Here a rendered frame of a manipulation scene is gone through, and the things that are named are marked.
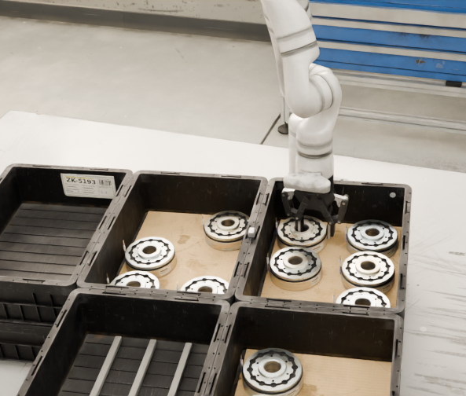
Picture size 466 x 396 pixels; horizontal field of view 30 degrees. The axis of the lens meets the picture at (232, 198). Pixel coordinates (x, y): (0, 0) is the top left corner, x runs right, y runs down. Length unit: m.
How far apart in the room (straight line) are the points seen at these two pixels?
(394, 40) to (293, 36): 1.97
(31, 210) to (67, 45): 2.92
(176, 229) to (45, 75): 2.78
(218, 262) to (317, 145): 0.33
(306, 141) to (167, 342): 0.46
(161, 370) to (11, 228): 0.59
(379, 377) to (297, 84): 0.54
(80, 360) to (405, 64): 2.27
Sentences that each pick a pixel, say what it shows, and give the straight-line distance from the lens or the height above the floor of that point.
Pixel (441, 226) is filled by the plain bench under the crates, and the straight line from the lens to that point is 2.13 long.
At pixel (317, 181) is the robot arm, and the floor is 1.03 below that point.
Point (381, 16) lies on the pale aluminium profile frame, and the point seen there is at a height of 0.58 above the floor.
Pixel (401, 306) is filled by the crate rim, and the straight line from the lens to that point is 1.55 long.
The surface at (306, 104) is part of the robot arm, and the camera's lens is 1.61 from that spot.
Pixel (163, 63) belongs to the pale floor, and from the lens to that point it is 4.57.
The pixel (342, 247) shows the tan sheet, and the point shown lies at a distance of 1.84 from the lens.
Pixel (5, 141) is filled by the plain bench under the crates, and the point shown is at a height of 0.70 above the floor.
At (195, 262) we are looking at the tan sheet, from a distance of 1.82.
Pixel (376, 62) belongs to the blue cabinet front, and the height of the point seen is 0.37.
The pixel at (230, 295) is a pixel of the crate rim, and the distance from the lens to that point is 1.58.
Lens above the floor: 1.96
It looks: 35 degrees down
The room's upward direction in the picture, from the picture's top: 5 degrees counter-clockwise
